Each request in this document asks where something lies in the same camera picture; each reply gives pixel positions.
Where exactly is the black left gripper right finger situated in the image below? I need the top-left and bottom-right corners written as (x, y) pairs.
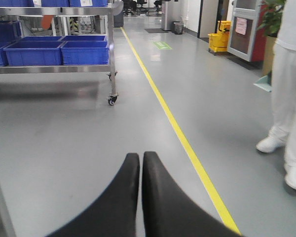
top-left (142, 151), bottom-right (239, 237)

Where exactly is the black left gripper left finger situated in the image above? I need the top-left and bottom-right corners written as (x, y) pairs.
top-left (49, 153), bottom-right (140, 237)

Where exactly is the stainless steel shelf cart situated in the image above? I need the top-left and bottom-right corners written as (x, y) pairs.
top-left (0, 0), bottom-right (123, 105)

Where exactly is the person in white coverall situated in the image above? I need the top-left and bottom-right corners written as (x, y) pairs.
top-left (256, 0), bottom-right (296, 190)

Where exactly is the blue bin front right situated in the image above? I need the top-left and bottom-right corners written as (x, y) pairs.
top-left (61, 41), bottom-right (109, 65)

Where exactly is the blue bin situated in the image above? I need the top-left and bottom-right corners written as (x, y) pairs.
top-left (61, 41), bottom-right (109, 65)
top-left (3, 41), bottom-right (64, 66)
top-left (0, 21), bottom-right (22, 67)

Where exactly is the yellow mop bucket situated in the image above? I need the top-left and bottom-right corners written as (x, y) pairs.
top-left (208, 21), bottom-right (231, 54)

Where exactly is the black waste basket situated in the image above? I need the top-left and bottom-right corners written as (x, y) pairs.
top-left (172, 21), bottom-right (184, 35)

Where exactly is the blue bin front middle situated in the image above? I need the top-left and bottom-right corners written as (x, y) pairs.
top-left (3, 41), bottom-right (64, 66)

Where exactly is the grey framed door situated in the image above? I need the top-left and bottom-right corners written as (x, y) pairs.
top-left (227, 0), bottom-right (263, 62)

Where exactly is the blue bin left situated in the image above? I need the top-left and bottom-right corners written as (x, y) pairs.
top-left (0, 21), bottom-right (22, 67)

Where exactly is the potted green plant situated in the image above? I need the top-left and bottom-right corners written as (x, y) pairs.
top-left (258, 0), bottom-right (286, 76)

